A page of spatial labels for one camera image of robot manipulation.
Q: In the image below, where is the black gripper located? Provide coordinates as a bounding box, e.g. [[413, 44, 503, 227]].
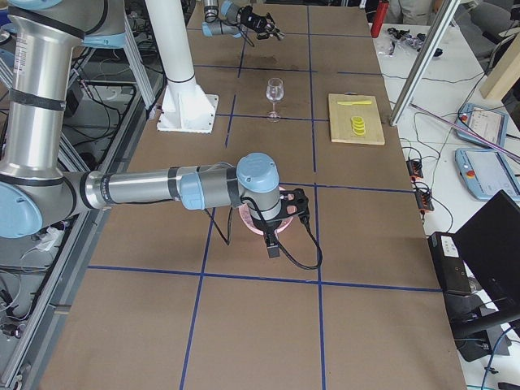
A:
[[240, 6, 276, 39], [277, 188, 310, 219]]

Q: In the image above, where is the steel double jigger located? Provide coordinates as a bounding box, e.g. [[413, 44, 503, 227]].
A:
[[269, 27, 284, 41]]

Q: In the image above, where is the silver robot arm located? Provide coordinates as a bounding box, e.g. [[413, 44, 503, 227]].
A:
[[201, 0, 284, 41], [1, 1, 308, 239]]

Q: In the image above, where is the clear wine glass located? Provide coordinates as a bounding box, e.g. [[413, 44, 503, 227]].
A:
[[266, 78, 284, 122]]

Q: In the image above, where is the pink bowl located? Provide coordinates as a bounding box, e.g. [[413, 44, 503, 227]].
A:
[[238, 204, 293, 235]]

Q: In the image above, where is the bamboo cutting board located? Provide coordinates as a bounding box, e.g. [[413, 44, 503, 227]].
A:
[[328, 93, 385, 145]]

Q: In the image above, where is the yellow plastic knife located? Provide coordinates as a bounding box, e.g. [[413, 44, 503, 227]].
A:
[[336, 100, 373, 106]]

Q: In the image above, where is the red cylinder bottle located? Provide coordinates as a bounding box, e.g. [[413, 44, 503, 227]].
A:
[[370, 0, 389, 38]]

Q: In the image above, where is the orange black power strip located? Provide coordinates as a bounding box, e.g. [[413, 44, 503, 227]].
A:
[[406, 158, 434, 215]]

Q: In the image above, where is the black box device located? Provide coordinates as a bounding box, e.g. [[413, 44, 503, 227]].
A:
[[428, 232, 471, 297]]

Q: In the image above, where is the near teach pendant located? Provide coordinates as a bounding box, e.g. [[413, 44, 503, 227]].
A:
[[455, 148, 519, 202]]

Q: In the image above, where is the teach pendant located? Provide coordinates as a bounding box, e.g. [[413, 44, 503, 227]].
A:
[[455, 148, 519, 202], [455, 103, 508, 146]]

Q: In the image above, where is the black monitor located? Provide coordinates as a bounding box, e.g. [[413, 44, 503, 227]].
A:
[[452, 190, 519, 338]]

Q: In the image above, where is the purple rod tool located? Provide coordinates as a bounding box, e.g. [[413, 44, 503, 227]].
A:
[[409, 103, 520, 162]]

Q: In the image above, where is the far teach pendant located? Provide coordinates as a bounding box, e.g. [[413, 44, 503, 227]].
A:
[[455, 103, 508, 146]]

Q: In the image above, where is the black camera cable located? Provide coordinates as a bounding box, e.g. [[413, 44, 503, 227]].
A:
[[239, 190, 324, 270]]

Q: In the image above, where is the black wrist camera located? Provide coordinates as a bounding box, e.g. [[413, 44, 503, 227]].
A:
[[266, 242, 280, 258]]

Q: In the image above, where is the white pedestal column base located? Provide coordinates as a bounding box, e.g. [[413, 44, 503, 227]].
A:
[[145, 0, 219, 133]]

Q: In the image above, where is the aluminium frame post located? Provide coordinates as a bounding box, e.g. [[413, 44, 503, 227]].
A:
[[389, 0, 461, 126]]

